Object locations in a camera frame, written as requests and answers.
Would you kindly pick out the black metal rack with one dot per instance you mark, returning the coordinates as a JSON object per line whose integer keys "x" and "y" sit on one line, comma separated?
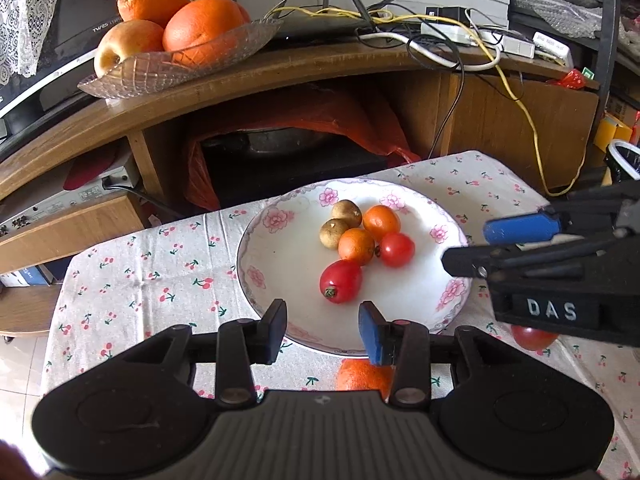
{"x": 607, "y": 15}

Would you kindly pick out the small red cherry tomato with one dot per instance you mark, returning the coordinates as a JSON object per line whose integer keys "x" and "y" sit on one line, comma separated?
{"x": 396, "y": 249}

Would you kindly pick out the dark red cloth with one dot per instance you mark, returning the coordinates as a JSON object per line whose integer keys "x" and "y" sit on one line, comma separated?
{"x": 95, "y": 167}

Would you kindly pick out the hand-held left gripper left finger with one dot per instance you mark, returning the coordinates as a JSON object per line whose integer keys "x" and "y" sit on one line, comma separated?
{"x": 270, "y": 332}

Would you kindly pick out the black television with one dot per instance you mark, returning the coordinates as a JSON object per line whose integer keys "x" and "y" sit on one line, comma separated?
{"x": 80, "y": 10}

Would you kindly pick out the yellow red apple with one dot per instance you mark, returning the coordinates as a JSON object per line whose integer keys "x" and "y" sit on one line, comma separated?
{"x": 127, "y": 45}

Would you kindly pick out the white power strip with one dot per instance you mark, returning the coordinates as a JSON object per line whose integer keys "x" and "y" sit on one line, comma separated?
{"x": 495, "y": 40}

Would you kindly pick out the wooden television stand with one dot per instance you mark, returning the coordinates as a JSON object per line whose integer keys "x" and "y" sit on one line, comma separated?
{"x": 280, "y": 67}

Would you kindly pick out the white floral porcelain plate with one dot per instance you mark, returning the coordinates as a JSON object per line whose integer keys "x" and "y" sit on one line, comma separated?
{"x": 280, "y": 260}

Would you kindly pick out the yellow box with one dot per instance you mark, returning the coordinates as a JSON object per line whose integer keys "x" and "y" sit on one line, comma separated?
{"x": 611, "y": 132}

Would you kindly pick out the bubble wrap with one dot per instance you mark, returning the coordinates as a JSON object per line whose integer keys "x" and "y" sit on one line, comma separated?
{"x": 555, "y": 10}

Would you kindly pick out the red plastic bag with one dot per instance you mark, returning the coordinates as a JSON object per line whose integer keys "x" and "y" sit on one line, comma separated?
{"x": 340, "y": 115}

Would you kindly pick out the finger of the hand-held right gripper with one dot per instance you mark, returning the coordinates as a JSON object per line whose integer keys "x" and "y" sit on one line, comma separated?
{"x": 480, "y": 262}
{"x": 520, "y": 227}

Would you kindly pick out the blue white box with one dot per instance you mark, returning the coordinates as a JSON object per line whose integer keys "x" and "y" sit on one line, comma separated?
{"x": 30, "y": 276}

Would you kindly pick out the red packet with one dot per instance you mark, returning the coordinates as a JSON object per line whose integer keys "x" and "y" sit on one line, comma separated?
{"x": 573, "y": 78}

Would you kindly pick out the silver media player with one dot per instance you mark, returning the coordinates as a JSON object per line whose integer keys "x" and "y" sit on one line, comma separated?
{"x": 75, "y": 200}

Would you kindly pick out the white lace cloth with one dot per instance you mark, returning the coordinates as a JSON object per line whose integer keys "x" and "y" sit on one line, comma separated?
{"x": 25, "y": 15}

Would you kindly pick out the cherry print tablecloth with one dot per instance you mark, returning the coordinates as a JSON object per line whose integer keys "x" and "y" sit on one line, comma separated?
{"x": 165, "y": 280}

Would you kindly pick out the small orange kumquat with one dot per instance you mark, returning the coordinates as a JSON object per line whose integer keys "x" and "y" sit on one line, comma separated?
{"x": 381, "y": 221}
{"x": 356, "y": 246}

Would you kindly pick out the orange tangerine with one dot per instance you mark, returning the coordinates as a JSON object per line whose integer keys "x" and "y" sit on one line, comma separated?
{"x": 357, "y": 379}

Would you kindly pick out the brown longan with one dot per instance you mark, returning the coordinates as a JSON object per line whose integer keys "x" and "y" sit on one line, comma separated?
{"x": 333, "y": 233}
{"x": 347, "y": 213}

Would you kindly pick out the black power adapter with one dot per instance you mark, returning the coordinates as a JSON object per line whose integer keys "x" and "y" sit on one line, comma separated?
{"x": 450, "y": 14}

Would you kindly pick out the large red cherry tomato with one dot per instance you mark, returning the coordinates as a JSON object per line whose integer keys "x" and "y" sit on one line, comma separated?
{"x": 341, "y": 281}

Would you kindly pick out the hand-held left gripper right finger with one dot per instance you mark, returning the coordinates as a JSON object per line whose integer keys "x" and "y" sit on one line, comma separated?
{"x": 373, "y": 334}

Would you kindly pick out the clear glass fruit bowl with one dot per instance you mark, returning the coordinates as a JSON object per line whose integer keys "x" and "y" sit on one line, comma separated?
{"x": 150, "y": 77}

